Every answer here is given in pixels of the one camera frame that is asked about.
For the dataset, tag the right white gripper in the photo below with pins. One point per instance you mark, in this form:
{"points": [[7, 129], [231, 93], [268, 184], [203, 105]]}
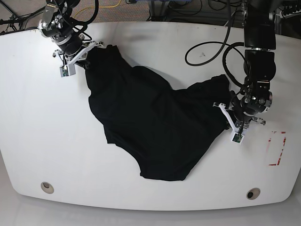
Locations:
{"points": [[72, 48]]}

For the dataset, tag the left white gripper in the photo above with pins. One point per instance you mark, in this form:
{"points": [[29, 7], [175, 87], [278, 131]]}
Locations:
{"points": [[239, 114]]}

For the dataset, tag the black T-shirt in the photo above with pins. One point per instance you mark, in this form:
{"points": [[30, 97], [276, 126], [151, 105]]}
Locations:
{"points": [[166, 131]]}

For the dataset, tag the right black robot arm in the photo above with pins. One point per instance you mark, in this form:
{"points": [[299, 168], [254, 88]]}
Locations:
{"points": [[67, 32]]}

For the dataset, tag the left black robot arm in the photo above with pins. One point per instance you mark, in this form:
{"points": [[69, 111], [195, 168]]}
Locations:
{"points": [[254, 94]]}

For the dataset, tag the red tape rectangle marker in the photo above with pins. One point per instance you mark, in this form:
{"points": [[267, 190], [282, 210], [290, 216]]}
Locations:
{"points": [[275, 149]]}

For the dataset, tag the black tripod stand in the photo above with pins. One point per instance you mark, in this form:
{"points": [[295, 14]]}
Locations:
{"points": [[17, 22]]}

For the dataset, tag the white power strip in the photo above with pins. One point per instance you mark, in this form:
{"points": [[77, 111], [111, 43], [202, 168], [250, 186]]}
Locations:
{"points": [[290, 11]]}

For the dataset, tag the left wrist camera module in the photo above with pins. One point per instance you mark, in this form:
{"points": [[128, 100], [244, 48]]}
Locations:
{"points": [[236, 137]]}

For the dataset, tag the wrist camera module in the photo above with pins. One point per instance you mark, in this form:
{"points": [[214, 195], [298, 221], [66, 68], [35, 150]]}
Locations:
{"points": [[236, 137], [67, 70]]}

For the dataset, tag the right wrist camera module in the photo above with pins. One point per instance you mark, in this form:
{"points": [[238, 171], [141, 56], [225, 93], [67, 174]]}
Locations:
{"points": [[67, 70]]}

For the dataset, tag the right table cable grommet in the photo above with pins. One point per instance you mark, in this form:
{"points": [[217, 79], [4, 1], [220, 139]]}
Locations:
{"points": [[253, 193]]}

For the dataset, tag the table cable grommet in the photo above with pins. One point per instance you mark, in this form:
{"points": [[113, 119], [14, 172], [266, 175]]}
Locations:
{"points": [[47, 187], [253, 193]]}

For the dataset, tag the left table cable grommet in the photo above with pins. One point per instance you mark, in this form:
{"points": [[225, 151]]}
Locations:
{"points": [[47, 187]]}

